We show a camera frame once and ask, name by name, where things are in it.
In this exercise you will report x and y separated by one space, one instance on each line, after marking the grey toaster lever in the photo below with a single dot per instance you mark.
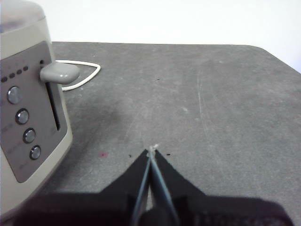
61 73

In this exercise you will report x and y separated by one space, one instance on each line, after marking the cream metal toaster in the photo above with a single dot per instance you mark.
28 35

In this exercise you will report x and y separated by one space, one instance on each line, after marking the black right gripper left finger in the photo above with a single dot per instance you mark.
105 207

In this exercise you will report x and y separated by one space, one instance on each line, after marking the round silver toaster button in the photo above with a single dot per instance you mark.
22 116
29 135
35 152
14 95

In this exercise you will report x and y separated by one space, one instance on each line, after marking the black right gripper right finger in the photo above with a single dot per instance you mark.
211 212

